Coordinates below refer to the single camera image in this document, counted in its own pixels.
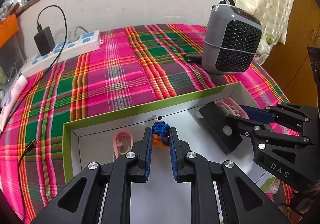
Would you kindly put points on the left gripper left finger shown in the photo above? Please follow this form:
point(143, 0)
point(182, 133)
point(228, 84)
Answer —
point(101, 193)

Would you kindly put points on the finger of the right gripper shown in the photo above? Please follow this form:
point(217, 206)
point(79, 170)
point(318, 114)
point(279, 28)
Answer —
point(239, 126)
point(265, 116)

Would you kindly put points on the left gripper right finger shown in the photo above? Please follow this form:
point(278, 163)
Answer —
point(220, 192)

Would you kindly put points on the black rectangular device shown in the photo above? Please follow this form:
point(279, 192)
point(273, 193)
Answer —
point(215, 121)

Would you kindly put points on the pink clip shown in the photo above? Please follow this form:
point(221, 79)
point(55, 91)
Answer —
point(229, 107)
point(122, 143)

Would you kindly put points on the green white cardboard box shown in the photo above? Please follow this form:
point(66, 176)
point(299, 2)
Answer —
point(156, 163)

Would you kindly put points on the grey black space heater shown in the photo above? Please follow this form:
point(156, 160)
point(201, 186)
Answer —
point(231, 40)

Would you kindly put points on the heart pattern curtain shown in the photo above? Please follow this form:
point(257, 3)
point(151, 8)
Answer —
point(274, 17)

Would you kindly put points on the plaid pink bed cloth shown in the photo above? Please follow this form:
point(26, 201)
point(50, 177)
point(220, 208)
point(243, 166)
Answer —
point(134, 65)

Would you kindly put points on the white pink tube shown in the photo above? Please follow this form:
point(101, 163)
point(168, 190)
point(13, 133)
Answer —
point(11, 99)

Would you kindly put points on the white power strip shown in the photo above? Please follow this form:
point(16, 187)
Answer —
point(86, 43)

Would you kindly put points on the orange lid storage bin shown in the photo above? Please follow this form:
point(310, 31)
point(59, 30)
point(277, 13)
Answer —
point(8, 28)

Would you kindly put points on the black charger with cable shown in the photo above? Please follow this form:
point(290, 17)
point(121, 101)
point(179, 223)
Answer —
point(45, 44)

